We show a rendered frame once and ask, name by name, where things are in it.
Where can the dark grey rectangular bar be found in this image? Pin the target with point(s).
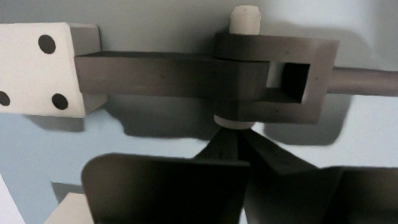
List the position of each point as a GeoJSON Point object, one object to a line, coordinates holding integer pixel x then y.
{"type": "Point", "coordinates": [164, 74]}

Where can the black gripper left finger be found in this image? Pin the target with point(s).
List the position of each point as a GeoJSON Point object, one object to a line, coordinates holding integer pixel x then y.
{"type": "Point", "coordinates": [169, 190]}

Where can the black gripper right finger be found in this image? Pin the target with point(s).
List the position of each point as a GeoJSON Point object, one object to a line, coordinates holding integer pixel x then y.
{"type": "Point", "coordinates": [286, 189]}

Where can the grey clevis fork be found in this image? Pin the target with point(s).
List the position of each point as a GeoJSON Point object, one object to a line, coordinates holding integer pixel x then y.
{"type": "Point", "coordinates": [309, 74]}

